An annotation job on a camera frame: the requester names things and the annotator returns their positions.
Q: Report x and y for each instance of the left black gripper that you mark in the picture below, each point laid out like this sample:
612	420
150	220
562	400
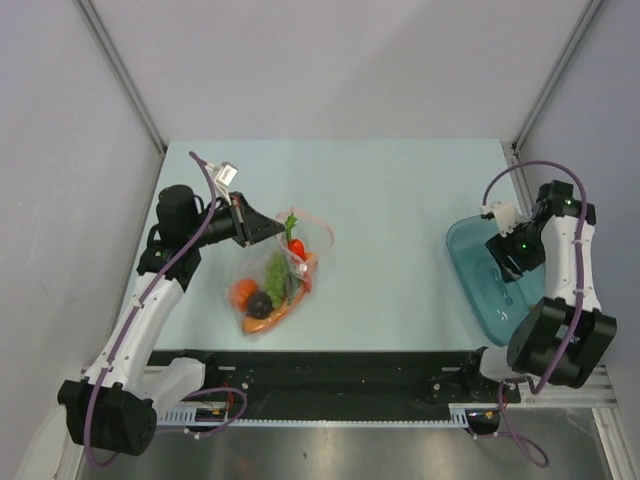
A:
248	225

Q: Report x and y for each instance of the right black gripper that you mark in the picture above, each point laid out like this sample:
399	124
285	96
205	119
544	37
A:
500	247

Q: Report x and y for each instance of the red toy carrot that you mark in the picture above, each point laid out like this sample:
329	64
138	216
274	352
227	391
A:
295	245

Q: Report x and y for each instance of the clear zip top bag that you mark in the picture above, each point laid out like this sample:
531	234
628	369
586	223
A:
318	238

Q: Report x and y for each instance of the orange toy pumpkin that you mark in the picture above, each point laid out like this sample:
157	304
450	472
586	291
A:
240	292

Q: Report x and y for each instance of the dark purple toy fruit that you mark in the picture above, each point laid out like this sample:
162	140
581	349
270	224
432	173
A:
259	305

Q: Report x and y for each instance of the green toy grapes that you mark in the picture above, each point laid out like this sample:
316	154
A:
276	272

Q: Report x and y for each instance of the green toy chili pepper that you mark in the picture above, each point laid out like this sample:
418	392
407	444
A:
293	286

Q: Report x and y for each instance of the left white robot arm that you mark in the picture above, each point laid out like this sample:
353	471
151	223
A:
112	407

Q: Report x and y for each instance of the blue plastic food tray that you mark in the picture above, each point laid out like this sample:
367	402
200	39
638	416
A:
499	307

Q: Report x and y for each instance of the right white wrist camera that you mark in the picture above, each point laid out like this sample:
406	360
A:
505	214

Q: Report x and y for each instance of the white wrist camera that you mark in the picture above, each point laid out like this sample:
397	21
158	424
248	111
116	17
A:
505	214
222	176

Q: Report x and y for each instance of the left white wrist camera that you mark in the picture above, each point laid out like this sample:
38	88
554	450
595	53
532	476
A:
222	176

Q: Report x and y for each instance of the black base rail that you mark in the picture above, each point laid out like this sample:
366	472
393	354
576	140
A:
340	386

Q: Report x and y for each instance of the aluminium frame profile right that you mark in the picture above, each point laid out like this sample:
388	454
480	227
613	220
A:
575	385

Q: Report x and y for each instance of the white slotted cable duct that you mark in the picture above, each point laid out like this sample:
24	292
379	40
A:
183	416

